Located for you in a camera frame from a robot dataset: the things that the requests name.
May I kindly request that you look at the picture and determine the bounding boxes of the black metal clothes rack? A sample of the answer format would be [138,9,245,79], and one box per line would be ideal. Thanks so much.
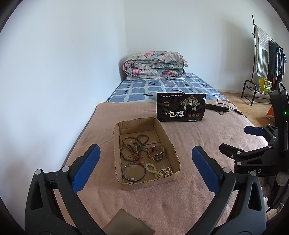
[241,15,289,106]

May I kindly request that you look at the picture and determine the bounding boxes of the red strap wristwatch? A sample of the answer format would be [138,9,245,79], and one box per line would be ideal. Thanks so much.
[147,146,165,161]

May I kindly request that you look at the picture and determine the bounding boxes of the folded floral quilt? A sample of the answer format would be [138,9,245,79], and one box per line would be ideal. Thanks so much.
[123,51,189,79]

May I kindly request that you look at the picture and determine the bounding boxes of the person's right hand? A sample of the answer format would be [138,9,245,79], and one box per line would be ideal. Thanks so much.
[259,172,289,200]

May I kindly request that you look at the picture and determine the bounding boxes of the striped hanging cloth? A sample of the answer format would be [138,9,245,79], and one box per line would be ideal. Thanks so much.
[255,26,270,77]

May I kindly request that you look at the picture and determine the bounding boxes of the small white bead string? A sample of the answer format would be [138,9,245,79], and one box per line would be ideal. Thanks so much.
[158,167,174,178]

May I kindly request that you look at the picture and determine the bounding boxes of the cardboard box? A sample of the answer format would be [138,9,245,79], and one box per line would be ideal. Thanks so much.
[113,117,181,191]

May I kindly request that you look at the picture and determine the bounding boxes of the yellow box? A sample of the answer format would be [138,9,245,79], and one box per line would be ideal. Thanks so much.
[258,77,272,94]

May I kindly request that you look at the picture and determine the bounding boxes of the red string green pendant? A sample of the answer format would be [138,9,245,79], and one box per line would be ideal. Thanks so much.
[126,146,147,169]

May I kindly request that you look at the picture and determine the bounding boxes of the pink blanket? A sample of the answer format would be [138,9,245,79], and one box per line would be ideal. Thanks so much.
[54,99,271,235]

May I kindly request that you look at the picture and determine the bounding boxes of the dark olive cloth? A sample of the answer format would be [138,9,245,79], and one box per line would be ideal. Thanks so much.
[103,209,156,235]

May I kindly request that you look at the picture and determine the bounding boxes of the black hair straightener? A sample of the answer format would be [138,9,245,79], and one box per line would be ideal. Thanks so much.
[205,103,229,113]

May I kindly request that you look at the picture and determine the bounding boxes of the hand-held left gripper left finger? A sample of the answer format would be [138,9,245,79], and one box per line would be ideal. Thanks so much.
[25,144,106,235]

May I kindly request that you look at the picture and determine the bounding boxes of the white bead bracelet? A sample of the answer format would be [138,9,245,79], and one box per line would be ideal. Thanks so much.
[145,163,162,179]

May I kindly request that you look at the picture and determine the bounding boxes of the black power cable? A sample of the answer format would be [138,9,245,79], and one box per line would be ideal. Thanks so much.
[215,98,247,118]

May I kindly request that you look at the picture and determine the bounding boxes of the dark hanging clothes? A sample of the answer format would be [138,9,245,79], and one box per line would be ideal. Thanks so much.
[268,41,286,79]

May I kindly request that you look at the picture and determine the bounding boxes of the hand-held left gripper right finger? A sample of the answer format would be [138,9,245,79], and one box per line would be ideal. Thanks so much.
[191,146,267,235]

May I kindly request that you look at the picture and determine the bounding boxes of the dark wire bangle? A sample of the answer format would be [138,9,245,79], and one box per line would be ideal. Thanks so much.
[122,161,146,181]

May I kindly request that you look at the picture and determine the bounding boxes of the black snack bag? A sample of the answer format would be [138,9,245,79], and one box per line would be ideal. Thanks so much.
[156,92,206,122]

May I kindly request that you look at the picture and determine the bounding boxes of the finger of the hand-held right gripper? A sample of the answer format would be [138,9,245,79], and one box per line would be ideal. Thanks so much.
[219,143,275,165]
[244,125,279,137]

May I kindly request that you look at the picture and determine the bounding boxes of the brown wooden bead necklace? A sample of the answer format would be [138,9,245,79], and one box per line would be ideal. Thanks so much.
[120,134,149,163]

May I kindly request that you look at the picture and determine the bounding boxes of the blue checked bedsheet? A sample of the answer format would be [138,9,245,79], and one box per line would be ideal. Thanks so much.
[106,73,228,103]

